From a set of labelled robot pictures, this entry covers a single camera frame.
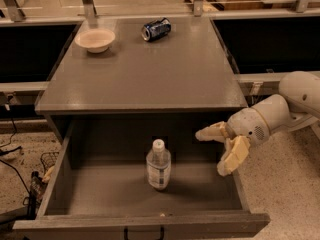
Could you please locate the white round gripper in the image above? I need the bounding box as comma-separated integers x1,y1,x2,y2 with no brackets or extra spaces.
195,108,270,176

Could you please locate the clear plastic water bottle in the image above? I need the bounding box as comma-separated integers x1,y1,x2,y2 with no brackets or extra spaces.
146,139,171,191

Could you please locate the blue soda can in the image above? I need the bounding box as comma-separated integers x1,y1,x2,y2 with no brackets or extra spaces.
141,18,171,42

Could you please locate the white paper bowl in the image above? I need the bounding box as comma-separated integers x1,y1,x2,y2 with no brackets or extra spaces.
75,28,116,53

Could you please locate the open grey top drawer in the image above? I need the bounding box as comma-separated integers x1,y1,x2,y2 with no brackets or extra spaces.
14,119,270,240

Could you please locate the black floor cable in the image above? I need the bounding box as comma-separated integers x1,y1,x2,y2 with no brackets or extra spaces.
0,117,33,198

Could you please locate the black wire basket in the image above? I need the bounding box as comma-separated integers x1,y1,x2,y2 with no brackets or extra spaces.
40,152,59,174

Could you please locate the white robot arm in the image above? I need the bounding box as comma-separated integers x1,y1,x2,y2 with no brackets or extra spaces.
195,71,320,176

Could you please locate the grey cabinet counter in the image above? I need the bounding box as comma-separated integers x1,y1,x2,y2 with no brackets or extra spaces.
35,17,247,120

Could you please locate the black drawer handle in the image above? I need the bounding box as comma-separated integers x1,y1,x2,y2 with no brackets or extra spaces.
123,227,165,240

